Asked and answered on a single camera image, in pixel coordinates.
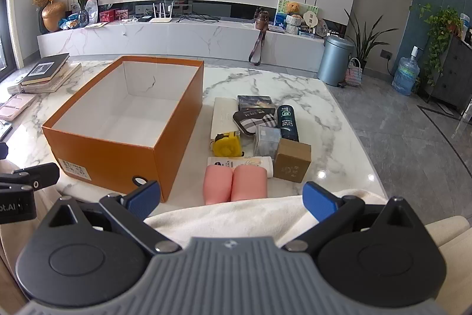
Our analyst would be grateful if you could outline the pink flat case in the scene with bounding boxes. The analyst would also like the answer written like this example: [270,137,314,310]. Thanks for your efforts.
[0,94,35,122]

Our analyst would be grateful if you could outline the round white fan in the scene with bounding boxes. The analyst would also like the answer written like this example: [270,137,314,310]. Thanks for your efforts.
[303,10,318,35]

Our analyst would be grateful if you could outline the white router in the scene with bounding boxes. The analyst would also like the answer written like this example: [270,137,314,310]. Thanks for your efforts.
[149,3,174,23]

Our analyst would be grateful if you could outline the beige sofa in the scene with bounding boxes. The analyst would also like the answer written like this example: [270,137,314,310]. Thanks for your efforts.
[424,215,472,264]

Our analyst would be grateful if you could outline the trailing pothos plant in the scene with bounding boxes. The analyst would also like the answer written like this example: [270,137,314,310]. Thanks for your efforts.
[409,3,463,87]

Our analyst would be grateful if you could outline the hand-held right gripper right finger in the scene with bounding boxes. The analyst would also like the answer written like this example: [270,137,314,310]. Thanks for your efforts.
[282,181,428,253]

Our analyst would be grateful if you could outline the glass sliding door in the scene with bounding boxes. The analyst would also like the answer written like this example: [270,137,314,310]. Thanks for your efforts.
[0,0,19,79]

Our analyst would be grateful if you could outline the white cosmetic tube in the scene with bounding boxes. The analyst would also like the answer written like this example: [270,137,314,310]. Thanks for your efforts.
[207,156,274,177]

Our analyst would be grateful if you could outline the blue snack packet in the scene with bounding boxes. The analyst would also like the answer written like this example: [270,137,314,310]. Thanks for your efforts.
[61,14,80,30]

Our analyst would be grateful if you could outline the dark grey cabinet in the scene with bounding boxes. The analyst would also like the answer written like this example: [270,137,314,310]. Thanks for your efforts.
[430,31,472,112]

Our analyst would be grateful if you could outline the black cables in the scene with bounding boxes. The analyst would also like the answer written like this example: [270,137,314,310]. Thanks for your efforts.
[177,14,222,22]

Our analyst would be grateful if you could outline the yellow tape measure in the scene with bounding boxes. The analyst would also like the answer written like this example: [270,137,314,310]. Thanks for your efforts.
[211,131,244,158]

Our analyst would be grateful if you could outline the blue-grey pedal bin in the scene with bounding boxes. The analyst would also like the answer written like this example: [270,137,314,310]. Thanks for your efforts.
[317,35,356,87]

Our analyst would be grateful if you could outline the orange cardboard box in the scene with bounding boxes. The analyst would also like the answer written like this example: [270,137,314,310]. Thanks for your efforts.
[42,56,205,203]

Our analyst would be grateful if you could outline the colourful items on counter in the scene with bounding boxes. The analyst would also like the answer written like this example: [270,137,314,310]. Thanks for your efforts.
[275,0,304,32]

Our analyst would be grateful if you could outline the gold round vase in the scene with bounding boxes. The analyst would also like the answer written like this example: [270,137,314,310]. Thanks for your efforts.
[41,1,66,32]

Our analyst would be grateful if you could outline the illustrated figure card box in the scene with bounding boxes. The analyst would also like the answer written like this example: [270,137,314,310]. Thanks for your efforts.
[237,94,276,112]

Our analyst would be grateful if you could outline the dark blue bottle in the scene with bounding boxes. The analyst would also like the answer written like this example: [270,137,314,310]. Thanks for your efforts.
[277,105,299,142]

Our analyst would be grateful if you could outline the plaid tin case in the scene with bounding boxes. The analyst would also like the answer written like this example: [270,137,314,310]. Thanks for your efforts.
[232,109,278,136]

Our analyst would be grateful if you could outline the white towel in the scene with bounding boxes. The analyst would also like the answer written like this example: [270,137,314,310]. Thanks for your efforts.
[144,187,388,249]

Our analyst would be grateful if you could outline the woven basket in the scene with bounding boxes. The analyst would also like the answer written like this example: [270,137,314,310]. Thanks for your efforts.
[345,58,364,87]

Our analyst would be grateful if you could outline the pink silicone bottle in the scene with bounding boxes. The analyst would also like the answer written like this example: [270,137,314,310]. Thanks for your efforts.
[204,164,234,205]
[230,165,268,203]

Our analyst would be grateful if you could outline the small brown cardboard box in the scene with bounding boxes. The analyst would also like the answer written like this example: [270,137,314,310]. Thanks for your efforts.
[272,138,312,183]

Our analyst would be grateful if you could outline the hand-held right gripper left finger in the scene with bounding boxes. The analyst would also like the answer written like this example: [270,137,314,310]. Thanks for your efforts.
[40,180,183,254]

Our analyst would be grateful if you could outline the long white box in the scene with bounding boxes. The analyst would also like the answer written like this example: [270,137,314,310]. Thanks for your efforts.
[211,97,242,146]

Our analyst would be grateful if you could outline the clear plastic cube box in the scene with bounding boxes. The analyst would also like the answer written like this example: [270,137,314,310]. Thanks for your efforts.
[254,125,283,158]

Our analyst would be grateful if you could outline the stack of books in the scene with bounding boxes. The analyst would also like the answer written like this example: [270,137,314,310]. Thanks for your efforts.
[22,62,82,93]

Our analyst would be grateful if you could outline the white marble tv cabinet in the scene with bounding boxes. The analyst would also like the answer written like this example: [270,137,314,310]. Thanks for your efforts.
[37,0,347,74]

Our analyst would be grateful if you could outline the blue water jug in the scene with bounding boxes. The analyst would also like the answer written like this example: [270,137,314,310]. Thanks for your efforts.
[391,46,421,96]

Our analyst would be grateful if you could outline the tall snake plant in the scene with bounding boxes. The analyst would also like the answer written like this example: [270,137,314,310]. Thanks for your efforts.
[343,9,399,72]

